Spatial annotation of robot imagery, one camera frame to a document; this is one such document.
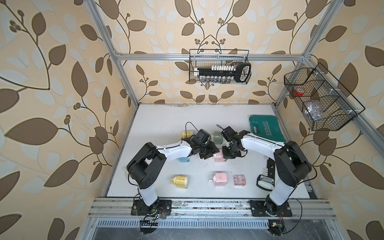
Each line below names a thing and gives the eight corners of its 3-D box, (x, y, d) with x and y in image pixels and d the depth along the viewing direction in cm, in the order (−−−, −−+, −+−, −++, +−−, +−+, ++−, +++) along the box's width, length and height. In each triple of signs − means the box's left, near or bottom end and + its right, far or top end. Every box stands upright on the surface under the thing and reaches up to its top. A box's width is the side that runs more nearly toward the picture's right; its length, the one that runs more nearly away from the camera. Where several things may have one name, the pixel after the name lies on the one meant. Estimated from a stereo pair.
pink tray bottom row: (234, 186, 83) (235, 184, 81) (233, 176, 87) (233, 174, 85) (245, 186, 83) (246, 184, 81) (243, 176, 87) (244, 174, 85)
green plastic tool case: (253, 142, 102) (256, 136, 97) (247, 120, 115) (249, 114, 109) (281, 142, 102) (286, 136, 97) (272, 120, 115) (276, 114, 109)
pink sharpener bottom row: (208, 187, 83) (209, 182, 77) (208, 177, 87) (208, 172, 80) (226, 187, 83) (228, 182, 77) (225, 177, 87) (227, 172, 80)
